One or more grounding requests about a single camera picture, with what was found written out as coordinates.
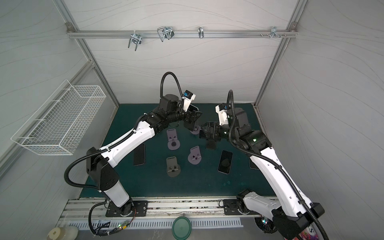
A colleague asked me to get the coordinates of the phone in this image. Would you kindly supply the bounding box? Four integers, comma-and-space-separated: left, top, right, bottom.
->
133, 144, 146, 167
249, 158, 259, 170
188, 105, 202, 122
218, 150, 233, 175

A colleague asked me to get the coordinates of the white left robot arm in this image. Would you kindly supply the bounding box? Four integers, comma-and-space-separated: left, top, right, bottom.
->
86, 91, 202, 208

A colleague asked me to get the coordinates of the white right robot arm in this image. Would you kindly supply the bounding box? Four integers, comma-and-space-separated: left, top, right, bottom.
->
200, 104, 325, 240

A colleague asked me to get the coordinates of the black horizontal phone stand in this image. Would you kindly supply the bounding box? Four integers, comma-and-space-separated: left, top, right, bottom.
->
206, 140, 217, 150

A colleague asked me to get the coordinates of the grey phone stand right back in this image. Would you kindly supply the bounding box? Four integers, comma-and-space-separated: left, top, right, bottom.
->
190, 125, 201, 135

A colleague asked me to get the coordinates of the grey phone stand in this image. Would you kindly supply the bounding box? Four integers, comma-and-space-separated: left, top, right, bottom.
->
188, 146, 202, 165
166, 157, 181, 178
167, 129, 181, 151
190, 125, 201, 135

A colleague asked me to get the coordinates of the grey phone stand middle back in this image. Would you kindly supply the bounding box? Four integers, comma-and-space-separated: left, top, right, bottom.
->
167, 129, 181, 151

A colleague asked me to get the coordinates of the grey phone stand right front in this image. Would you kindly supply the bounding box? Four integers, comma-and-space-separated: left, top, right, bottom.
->
188, 146, 202, 165

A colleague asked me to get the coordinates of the grey phone stand left front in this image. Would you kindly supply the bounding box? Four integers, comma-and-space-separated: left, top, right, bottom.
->
166, 157, 181, 178

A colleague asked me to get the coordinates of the metal clamp middle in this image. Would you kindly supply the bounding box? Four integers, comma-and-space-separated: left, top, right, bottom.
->
157, 26, 175, 42

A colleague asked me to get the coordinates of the metal clamp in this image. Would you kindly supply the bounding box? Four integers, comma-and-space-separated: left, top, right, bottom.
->
157, 26, 175, 42
128, 31, 142, 51

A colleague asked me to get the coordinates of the metal clamp left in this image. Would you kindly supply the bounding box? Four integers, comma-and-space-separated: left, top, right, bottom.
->
128, 31, 142, 51

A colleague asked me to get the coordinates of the green round lid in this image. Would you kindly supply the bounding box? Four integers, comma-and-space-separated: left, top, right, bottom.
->
172, 217, 192, 240

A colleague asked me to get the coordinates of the black round fan floor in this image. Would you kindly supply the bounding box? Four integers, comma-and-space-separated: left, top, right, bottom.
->
254, 217, 277, 234

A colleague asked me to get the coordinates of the purple candy bag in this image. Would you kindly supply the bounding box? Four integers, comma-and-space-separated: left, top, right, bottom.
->
300, 226, 319, 240

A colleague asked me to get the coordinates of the white round object floor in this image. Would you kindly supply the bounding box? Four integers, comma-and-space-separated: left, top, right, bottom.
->
46, 226, 79, 240

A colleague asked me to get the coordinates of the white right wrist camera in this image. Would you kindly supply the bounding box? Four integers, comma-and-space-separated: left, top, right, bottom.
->
215, 103, 229, 126

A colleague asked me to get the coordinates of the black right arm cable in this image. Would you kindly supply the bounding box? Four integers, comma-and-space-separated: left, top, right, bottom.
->
225, 89, 331, 240

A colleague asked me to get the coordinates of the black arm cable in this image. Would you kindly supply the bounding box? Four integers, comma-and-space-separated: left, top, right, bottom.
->
225, 89, 331, 240
159, 71, 184, 100

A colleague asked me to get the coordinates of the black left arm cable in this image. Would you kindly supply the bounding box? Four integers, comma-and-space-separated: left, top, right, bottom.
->
159, 71, 184, 100

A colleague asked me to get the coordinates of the metal bracket right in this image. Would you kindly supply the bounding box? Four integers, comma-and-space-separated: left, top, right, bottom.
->
260, 27, 287, 39

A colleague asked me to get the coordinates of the aluminium overhead rail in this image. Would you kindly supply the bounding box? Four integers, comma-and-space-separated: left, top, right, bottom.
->
67, 29, 299, 39

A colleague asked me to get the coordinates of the white wire basket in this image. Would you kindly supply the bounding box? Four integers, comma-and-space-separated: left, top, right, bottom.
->
11, 80, 106, 156

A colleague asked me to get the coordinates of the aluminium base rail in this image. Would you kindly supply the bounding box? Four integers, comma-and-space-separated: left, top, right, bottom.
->
56, 196, 263, 231

